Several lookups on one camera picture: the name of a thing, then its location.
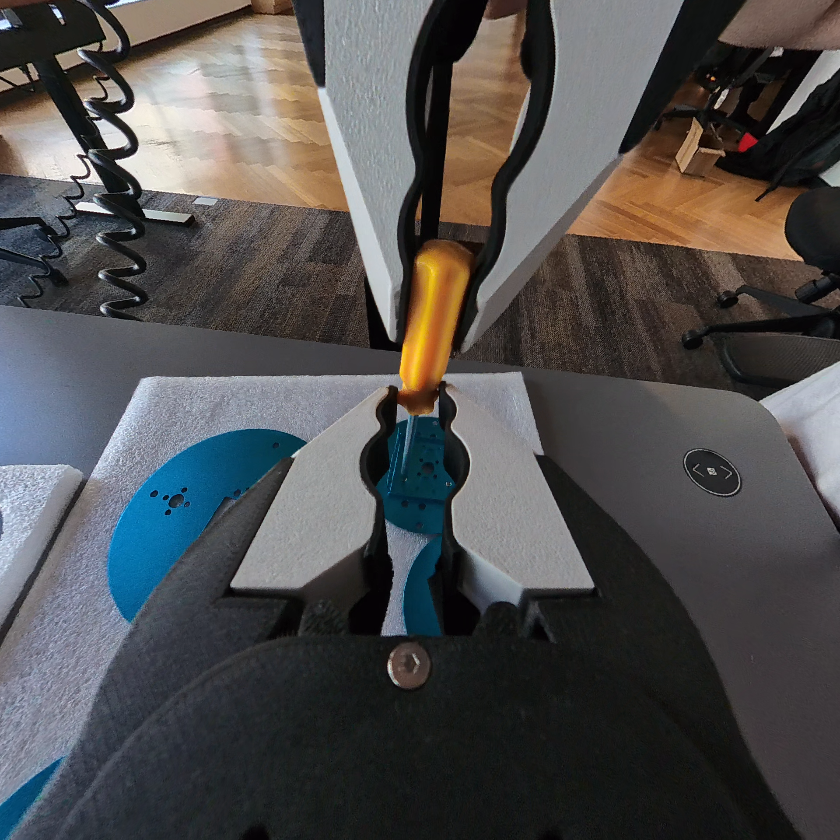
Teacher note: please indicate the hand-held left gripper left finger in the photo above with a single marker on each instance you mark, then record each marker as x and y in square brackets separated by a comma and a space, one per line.
[308, 525]

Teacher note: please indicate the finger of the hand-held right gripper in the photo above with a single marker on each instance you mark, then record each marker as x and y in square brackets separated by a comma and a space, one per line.
[367, 131]
[590, 98]

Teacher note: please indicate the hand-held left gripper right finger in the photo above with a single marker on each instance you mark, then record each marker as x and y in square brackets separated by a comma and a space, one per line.
[518, 525]

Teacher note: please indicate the blue square perforated bracket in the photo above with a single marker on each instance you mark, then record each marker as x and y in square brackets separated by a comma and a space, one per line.
[426, 469]

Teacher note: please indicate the person's right forearm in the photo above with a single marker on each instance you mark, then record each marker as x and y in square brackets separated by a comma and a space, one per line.
[787, 19]

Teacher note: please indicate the grey desk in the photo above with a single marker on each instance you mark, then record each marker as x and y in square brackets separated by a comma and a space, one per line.
[656, 426]

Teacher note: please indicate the round black desk control button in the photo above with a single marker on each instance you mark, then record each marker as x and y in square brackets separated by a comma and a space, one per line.
[712, 472]

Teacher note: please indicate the small open cardboard box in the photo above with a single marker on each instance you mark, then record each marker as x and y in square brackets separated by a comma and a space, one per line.
[699, 151]

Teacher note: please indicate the blue round plate small holes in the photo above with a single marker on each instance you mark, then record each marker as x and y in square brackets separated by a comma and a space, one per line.
[420, 590]

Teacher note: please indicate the white foam sheet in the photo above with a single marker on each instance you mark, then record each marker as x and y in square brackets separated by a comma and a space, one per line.
[229, 407]

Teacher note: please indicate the pile of black backpacks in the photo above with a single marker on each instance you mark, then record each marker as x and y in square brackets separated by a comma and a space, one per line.
[794, 144]

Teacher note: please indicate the blue round plate rectangular slot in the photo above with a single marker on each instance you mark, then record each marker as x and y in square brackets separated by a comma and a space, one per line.
[164, 558]

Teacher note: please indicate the white foam block round hole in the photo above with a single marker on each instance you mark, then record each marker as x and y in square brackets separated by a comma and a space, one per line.
[33, 499]

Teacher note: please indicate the black office chair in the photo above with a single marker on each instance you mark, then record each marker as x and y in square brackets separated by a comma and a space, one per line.
[774, 354]

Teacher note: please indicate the black chair base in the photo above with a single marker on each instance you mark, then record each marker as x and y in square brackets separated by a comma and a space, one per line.
[33, 253]

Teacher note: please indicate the wooden table black frame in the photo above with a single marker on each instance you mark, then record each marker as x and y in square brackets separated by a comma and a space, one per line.
[59, 98]

